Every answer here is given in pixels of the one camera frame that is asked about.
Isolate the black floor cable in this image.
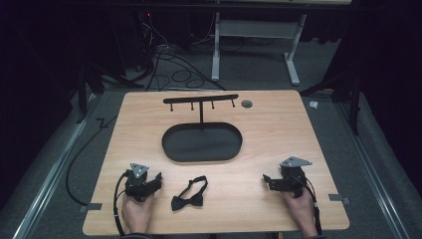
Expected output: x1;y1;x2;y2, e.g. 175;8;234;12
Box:
65;114;118;207

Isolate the tangle of floor cables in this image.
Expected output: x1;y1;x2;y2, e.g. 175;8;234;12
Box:
133;13;228;93

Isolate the person's right hand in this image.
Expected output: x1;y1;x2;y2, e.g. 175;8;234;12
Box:
283;188;318;239

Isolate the black hook stand with tray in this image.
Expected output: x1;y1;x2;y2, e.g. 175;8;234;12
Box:
161;94;244;163

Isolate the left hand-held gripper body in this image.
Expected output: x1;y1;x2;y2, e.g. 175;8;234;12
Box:
124;162;158;203

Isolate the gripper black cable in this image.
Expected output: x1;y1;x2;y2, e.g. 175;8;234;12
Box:
112;169;133;237
300;177;323;237

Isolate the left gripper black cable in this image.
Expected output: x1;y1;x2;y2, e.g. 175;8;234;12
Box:
112;169;133;237

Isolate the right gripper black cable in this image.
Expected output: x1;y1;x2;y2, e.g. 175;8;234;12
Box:
300;177;323;237

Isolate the white metal desk frame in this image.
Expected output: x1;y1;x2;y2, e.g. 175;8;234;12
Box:
211;11;308;87

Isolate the person's left hand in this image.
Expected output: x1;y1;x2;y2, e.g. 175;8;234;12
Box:
121;193;155;235

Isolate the aluminium floor rail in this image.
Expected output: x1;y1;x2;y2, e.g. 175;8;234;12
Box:
12;94;103;239
334;103;412;239

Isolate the grey tape strip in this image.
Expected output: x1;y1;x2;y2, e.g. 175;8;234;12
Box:
327;193;351;205
79;202;104;214

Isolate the black bow tie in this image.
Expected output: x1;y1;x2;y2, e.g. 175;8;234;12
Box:
170;175;209;212

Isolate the black metal stand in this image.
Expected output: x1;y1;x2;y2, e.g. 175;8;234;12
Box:
75;63;106;124
300;71;362;136

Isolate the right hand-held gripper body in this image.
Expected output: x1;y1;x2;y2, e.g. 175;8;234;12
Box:
271;155;314;198

